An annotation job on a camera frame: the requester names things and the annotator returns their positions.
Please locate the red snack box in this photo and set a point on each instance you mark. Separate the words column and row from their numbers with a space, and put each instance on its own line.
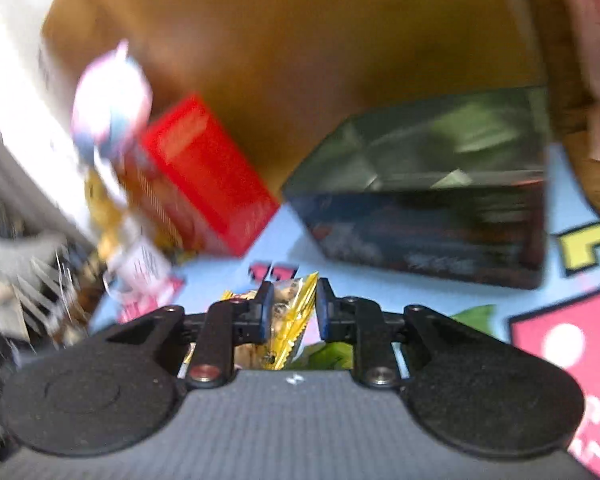
column 205, row 170

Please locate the green snack packet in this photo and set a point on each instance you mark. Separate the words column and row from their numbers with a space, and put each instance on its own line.
column 330, row 356

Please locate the pink and white snack packet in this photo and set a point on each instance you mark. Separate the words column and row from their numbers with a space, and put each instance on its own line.
column 112, row 100

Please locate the grey crumpled material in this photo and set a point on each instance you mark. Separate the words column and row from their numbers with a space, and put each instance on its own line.
column 25, row 280

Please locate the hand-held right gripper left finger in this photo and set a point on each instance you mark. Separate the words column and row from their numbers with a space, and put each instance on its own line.
column 267, row 306

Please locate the yellow snack packet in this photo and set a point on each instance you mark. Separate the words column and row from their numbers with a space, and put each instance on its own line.
column 292, row 310

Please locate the white and pink small packet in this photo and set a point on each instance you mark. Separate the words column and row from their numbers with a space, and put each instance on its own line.
column 145, row 265

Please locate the gold snack packet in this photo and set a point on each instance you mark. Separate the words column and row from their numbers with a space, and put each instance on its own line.
column 102, row 205

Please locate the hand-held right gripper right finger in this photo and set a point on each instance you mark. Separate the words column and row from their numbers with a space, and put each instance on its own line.
column 322, row 310

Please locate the wooden stool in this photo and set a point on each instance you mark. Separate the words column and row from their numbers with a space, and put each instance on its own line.
column 580, row 170

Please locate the cartoon printed blue mat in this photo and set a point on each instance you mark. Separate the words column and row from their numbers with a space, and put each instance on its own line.
column 405, row 294

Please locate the dark rectangular box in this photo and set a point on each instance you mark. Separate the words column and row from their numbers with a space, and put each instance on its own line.
column 430, row 240

